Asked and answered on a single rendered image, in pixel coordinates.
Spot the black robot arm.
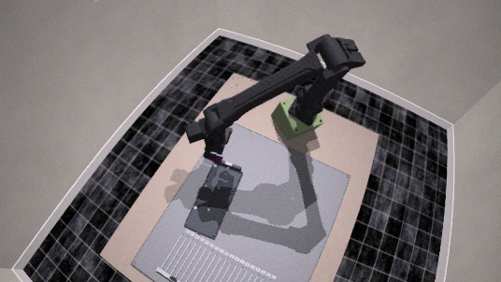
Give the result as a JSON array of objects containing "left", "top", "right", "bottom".
[{"left": 185, "top": 34, "right": 366, "bottom": 147}]

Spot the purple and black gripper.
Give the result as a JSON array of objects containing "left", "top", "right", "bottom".
[{"left": 203, "top": 127, "right": 233, "bottom": 163}]

